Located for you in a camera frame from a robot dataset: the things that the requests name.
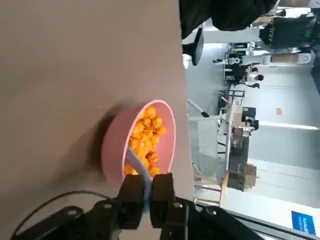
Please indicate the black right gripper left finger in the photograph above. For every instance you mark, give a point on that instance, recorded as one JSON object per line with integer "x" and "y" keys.
{"x": 132, "y": 200}

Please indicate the cardboard box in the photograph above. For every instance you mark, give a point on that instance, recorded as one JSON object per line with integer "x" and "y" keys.
{"x": 250, "y": 175}

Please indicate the pink bowl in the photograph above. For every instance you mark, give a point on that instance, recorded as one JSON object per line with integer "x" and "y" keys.
{"x": 112, "y": 150}

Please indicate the blue spoon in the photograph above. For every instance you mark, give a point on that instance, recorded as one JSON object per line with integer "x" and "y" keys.
{"x": 140, "y": 165}

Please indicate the wooden stool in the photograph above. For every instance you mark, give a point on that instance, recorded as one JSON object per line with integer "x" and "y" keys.
{"x": 223, "y": 185}

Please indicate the orange popcorn heap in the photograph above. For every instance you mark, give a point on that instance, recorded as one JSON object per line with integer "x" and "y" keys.
{"x": 147, "y": 132}

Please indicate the black equipment rig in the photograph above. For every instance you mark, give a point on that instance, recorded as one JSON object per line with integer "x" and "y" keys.
{"x": 287, "y": 32}

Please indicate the distant seated person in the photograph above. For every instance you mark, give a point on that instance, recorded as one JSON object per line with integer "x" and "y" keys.
{"x": 257, "y": 78}

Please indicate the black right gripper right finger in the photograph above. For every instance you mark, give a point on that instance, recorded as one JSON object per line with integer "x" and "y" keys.
{"x": 162, "y": 200}

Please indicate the blue sign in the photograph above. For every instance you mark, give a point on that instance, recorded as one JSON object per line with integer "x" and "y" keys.
{"x": 302, "y": 222}

